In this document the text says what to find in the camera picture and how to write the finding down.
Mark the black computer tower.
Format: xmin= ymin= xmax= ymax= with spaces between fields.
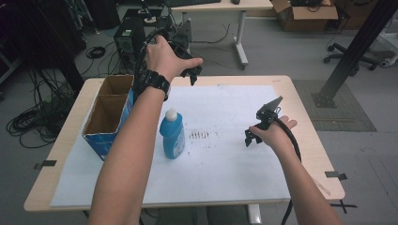
xmin=113 ymin=17 xmax=146 ymax=71

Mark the black wrist watch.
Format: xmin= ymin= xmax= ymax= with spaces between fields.
xmin=141 ymin=69 xmax=172 ymax=102

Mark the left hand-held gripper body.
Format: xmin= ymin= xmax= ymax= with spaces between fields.
xmin=165 ymin=18 xmax=204 ymax=79

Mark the person's right hand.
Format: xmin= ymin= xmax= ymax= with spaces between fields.
xmin=249 ymin=115 xmax=299 ymax=158

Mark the white table mat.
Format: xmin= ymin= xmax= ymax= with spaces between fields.
xmin=50 ymin=84 xmax=292 ymax=208

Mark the thin black floor cable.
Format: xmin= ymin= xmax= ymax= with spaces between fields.
xmin=191 ymin=22 xmax=231 ymax=45

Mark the bundle of black floor cables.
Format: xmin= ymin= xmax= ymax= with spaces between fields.
xmin=6 ymin=68 xmax=83 ymax=150

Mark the brown cardboard box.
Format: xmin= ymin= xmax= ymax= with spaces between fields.
xmin=270 ymin=0 xmax=340 ymax=33

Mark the white table leg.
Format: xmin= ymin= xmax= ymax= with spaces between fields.
xmin=247 ymin=203 xmax=263 ymax=225

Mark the person's left hand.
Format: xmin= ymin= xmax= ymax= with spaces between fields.
xmin=145 ymin=35 xmax=204 ymax=83

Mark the coiled black cable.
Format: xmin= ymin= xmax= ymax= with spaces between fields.
xmin=84 ymin=45 xmax=107 ymax=60

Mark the black office chair base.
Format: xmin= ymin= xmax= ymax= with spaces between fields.
xmin=323 ymin=42 xmax=380 ymax=71

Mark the black keyboard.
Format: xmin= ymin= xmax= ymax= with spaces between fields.
xmin=165 ymin=0 xmax=222 ymax=8

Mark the blue bottle with white cap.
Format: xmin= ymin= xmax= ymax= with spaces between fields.
xmin=159 ymin=107 xmax=186 ymax=160

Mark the black tape piece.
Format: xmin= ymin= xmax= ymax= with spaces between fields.
xmin=33 ymin=159 xmax=58 ymax=171
xmin=324 ymin=171 xmax=348 ymax=182

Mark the white desk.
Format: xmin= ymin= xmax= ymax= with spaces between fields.
xmin=170 ymin=0 xmax=275 ymax=70

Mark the black metal post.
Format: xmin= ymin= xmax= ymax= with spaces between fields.
xmin=311 ymin=0 xmax=398 ymax=109

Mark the grey floor mat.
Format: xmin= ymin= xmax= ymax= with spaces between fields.
xmin=292 ymin=79 xmax=377 ymax=133

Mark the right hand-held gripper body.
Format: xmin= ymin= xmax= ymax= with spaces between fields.
xmin=255 ymin=96 xmax=284 ymax=131

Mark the blue cardboard box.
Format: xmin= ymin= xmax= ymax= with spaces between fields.
xmin=82 ymin=74 xmax=136 ymax=162

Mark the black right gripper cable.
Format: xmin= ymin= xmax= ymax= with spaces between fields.
xmin=273 ymin=116 xmax=303 ymax=225

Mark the wooden table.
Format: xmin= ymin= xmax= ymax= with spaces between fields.
xmin=23 ymin=74 xmax=346 ymax=214

